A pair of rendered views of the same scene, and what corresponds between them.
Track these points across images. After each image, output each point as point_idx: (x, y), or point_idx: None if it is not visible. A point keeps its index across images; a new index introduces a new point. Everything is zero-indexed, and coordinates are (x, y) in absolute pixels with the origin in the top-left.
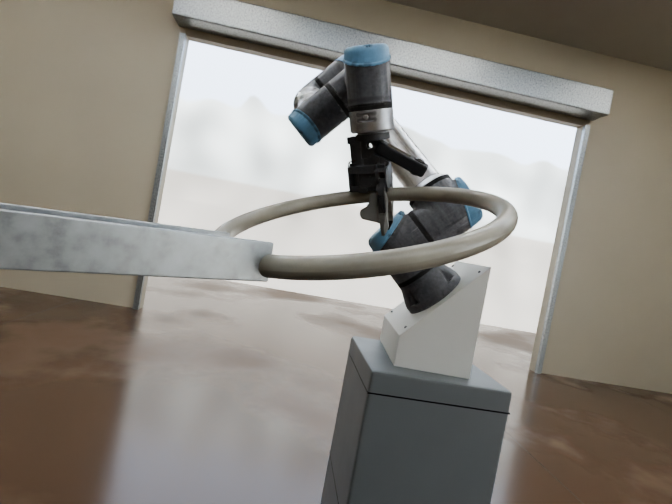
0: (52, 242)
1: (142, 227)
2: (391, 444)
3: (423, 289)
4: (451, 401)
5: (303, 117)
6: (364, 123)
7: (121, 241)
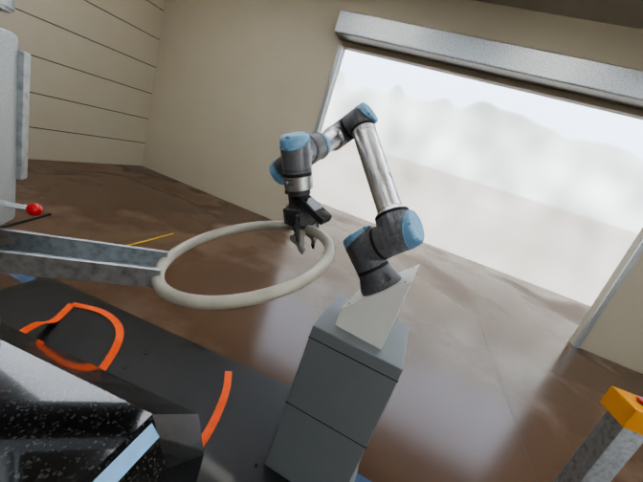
0: (39, 266)
1: (81, 261)
2: (318, 370)
3: (366, 282)
4: (359, 360)
5: (274, 168)
6: (286, 186)
7: (71, 267)
